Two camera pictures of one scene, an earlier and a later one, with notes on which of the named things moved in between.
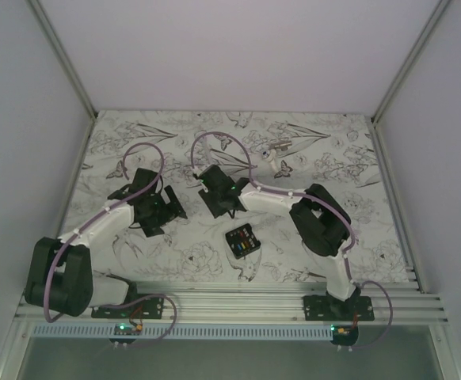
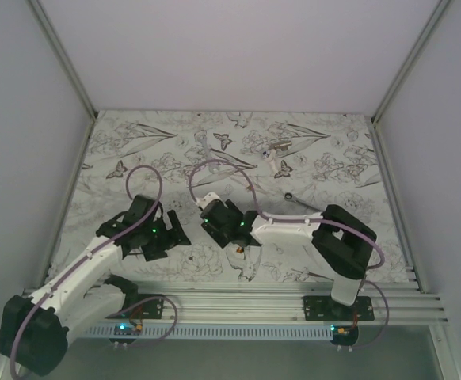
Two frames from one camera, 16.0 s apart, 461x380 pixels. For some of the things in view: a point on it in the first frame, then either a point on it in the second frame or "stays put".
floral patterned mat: (283, 150) stays put
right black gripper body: (211, 201) to (219, 237)
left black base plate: (137, 306) stays put
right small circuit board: (344, 335) stays put
